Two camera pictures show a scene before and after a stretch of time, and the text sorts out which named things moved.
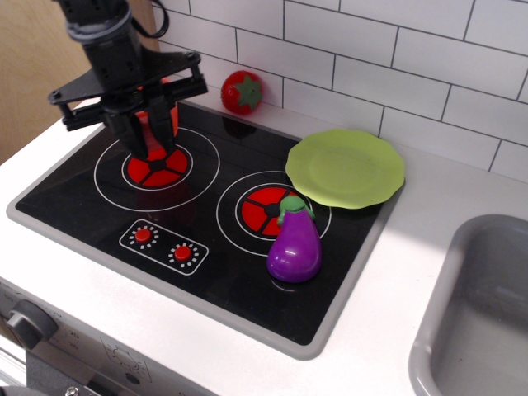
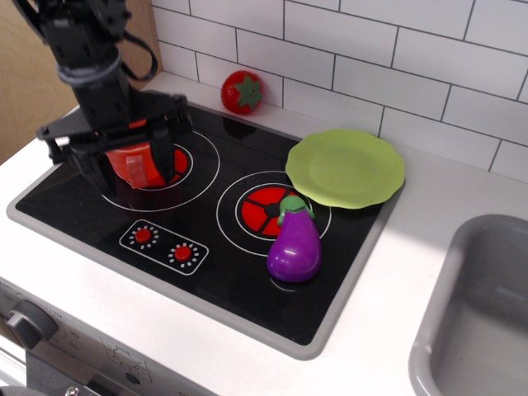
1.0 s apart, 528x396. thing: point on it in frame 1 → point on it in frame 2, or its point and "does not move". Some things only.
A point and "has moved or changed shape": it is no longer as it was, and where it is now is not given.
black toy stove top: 195,228 does not move
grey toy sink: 475,342 does not move
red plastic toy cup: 143,121 has moved or changed shape
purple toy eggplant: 295,256 does not move
